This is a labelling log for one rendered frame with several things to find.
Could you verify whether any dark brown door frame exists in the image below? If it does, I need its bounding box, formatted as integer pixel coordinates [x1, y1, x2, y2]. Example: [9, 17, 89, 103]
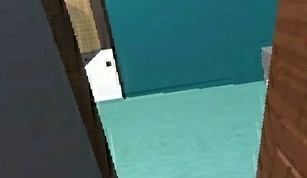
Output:
[39, 0, 123, 178]

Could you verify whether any white cupboard with black knob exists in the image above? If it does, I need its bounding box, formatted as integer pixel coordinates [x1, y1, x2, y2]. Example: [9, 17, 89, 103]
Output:
[81, 47, 125, 105]

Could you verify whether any tan wooden panel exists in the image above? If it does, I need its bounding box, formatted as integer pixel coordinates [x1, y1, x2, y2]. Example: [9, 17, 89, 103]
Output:
[62, 0, 103, 56]

